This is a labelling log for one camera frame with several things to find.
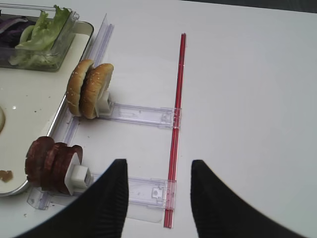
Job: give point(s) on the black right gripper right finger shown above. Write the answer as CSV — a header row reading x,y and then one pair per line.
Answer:
x,y
219,212

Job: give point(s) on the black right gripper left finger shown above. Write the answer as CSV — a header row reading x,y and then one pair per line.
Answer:
x,y
100,212

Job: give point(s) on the rear brown meat patty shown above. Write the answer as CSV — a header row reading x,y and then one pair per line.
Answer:
x,y
56,165

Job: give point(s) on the brown meat patty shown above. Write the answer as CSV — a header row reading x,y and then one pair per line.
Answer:
x,y
56,165
35,158

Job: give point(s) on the front brown meat patty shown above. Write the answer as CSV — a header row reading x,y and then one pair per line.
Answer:
x,y
35,158

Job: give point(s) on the green lettuce leaves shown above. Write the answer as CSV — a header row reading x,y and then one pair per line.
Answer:
x,y
44,45

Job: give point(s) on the white patty pusher block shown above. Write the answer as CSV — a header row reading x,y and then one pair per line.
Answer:
x,y
78,177

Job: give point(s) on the right red strip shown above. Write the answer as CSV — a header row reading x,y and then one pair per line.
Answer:
x,y
168,214

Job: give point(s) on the brown food crumb on tray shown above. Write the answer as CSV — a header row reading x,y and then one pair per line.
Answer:
x,y
6,176

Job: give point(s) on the white bun pusher block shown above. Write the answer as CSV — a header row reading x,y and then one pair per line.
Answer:
x,y
104,105

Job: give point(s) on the white rectangular metal tray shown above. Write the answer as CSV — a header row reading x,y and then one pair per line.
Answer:
x,y
30,100

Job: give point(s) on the rear burger bun top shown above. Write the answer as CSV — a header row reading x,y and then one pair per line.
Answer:
x,y
97,82

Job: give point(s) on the burger bun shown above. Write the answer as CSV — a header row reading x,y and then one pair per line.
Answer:
x,y
97,82
75,83

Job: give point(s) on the front burger bun top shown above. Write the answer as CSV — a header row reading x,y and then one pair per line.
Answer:
x,y
75,83

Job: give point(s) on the clear plastic salad container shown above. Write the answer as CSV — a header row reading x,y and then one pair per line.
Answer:
x,y
32,12

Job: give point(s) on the purple cabbage leaves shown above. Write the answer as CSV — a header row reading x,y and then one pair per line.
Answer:
x,y
11,30

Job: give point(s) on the clear patty holder rail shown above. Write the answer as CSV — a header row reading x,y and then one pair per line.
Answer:
x,y
152,192

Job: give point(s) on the right clear long rail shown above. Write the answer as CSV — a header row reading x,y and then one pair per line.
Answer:
x,y
38,198

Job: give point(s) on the clear right bun holder rail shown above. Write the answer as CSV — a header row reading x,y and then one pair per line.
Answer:
x,y
159,117

